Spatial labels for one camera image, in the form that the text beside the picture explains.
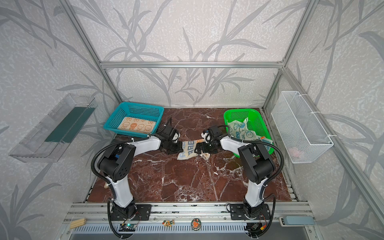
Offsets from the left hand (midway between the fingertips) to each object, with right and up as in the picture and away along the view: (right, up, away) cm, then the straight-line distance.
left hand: (185, 145), depth 96 cm
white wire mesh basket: (+52, +9, -36) cm, 64 cm away
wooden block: (-49, -33, -25) cm, 64 cm away
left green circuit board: (-25, -35, -24) cm, 50 cm away
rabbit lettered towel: (+2, -3, -1) cm, 4 cm away
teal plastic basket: (-27, +22, +16) cm, 38 cm away
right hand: (+10, 0, -1) cm, 11 cm away
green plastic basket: (+50, +14, +10) cm, 53 cm away
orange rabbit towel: (-36, +13, +12) cm, 41 cm away
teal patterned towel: (+37, +10, +9) cm, 39 cm away
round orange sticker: (+8, -33, -25) cm, 42 cm away
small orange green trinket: (-5, -33, -25) cm, 42 cm away
